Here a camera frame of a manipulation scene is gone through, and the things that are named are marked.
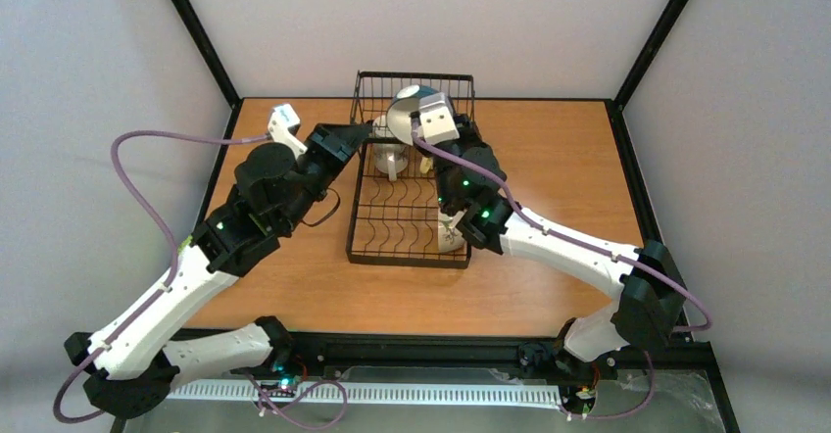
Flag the yellow mug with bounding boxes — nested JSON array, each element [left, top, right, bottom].
[[419, 157, 434, 175]]

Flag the cream bowl floral pattern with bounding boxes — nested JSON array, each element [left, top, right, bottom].
[[437, 212, 465, 254]]

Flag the white mug coral pattern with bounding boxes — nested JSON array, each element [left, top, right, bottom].
[[372, 114, 409, 182]]

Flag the black wire dish rack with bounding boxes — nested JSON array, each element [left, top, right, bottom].
[[346, 71, 475, 269]]

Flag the white bowl dark outside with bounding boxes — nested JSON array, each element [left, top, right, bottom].
[[385, 84, 439, 145]]

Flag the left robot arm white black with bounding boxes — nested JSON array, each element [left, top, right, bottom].
[[65, 123, 371, 419]]

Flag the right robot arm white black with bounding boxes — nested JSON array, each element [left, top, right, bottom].
[[410, 114, 685, 362]]

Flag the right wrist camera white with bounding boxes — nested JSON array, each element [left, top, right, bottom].
[[417, 92, 460, 145]]

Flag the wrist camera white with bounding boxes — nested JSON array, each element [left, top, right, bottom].
[[268, 103, 308, 159], [417, 92, 460, 145]]

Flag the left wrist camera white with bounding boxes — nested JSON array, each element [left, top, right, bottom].
[[268, 103, 308, 159]]

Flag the black corner frame post left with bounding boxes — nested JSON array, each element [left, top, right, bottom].
[[171, 0, 241, 108]]

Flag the black corner frame post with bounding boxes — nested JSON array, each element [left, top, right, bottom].
[[613, 0, 690, 112], [171, 0, 241, 108]]

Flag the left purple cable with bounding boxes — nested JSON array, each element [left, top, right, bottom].
[[53, 129, 349, 430]]

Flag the black front frame rail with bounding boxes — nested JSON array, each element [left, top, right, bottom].
[[139, 331, 715, 379]]

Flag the white slotted cable duct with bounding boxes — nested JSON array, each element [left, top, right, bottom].
[[168, 379, 561, 409]]

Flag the black corner frame post right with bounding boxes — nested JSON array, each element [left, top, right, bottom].
[[613, 0, 690, 112]]

